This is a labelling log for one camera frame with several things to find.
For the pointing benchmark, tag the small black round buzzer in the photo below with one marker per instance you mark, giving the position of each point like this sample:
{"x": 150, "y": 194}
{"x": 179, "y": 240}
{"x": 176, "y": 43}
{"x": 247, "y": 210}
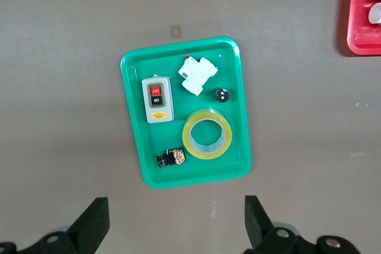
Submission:
{"x": 222, "y": 95}

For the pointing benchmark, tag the metal valve with white ends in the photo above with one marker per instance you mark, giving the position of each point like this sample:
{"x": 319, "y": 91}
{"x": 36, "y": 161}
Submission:
{"x": 375, "y": 13}

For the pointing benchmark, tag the green plastic tray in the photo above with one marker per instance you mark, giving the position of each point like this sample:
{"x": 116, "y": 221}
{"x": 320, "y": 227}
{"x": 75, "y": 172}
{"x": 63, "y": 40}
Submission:
{"x": 208, "y": 173}

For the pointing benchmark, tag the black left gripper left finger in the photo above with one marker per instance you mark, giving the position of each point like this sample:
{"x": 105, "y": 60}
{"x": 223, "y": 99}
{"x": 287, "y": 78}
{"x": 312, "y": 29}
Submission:
{"x": 89, "y": 224}

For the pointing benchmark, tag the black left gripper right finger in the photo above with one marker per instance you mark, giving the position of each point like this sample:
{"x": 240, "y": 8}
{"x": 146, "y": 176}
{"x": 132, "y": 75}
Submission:
{"x": 256, "y": 224}

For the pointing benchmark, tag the grey on-off switch box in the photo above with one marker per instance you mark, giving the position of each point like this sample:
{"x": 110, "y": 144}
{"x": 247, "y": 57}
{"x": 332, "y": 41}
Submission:
{"x": 157, "y": 117}

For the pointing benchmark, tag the white circuit breaker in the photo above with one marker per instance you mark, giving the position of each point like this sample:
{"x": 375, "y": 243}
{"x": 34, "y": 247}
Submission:
{"x": 195, "y": 75}

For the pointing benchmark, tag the clear yellowish tape roll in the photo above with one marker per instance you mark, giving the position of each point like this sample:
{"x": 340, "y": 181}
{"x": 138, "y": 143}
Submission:
{"x": 208, "y": 114}

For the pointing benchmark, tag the brownish tape patch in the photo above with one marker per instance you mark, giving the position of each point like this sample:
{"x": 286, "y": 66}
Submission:
{"x": 175, "y": 31}

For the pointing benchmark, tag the red tray holding valves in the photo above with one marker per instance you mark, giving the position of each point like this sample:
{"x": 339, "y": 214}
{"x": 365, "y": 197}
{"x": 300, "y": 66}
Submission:
{"x": 357, "y": 28}

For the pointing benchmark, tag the black push button switch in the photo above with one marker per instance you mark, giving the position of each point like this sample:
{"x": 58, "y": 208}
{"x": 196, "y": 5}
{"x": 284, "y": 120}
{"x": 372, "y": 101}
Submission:
{"x": 171, "y": 159}

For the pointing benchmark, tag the small clear tape strip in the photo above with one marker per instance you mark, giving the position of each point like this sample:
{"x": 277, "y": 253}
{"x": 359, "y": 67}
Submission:
{"x": 361, "y": 104}
{"x": 356, "y": 154}

